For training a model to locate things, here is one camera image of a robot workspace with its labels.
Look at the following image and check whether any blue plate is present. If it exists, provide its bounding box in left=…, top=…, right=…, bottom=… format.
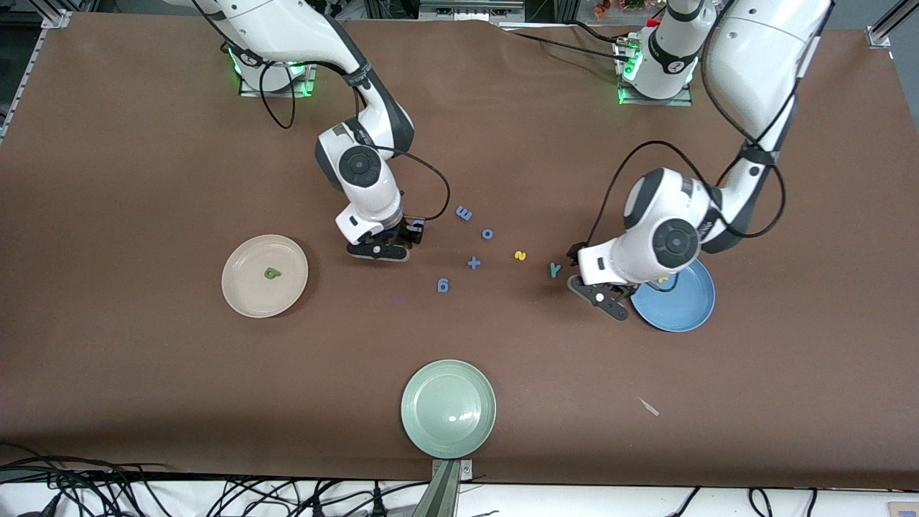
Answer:
left=630, top=258, right=717, bottom=333

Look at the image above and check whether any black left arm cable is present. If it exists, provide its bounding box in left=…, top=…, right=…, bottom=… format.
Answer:
left=585, top=29, right=801, bottom=248

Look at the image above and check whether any black cable to arm base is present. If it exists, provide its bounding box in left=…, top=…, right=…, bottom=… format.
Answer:
left=503, top=22, right=633, bottom=62

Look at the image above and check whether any green plate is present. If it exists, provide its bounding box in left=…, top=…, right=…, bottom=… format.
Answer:
left=401, top=360, right=498, bottom=460

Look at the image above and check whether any grey metal camera mount post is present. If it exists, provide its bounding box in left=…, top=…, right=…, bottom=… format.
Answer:
left=411, top=460, right=475, bottom=517

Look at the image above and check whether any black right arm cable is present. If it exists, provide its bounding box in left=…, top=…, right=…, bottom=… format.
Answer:
left=260, top=61, right=452, bottom=222

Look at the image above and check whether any brown table cover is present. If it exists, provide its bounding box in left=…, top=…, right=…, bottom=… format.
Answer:
left=0, top=11, right=919, bottom=490

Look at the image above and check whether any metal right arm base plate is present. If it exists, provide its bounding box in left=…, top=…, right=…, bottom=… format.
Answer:
left=241, top=61, right=317, bottom=98

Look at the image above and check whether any thick black cable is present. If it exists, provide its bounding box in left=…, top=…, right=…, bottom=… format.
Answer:
left=0, top=455, right=173, bottom=480

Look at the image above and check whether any beige plate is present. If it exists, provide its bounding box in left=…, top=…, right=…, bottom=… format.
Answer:
left=221, top=235, right=309, bottom=319

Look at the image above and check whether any grey metal rail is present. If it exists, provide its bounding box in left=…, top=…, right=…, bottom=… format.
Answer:
left=419, top=0, right=526, bottom=21

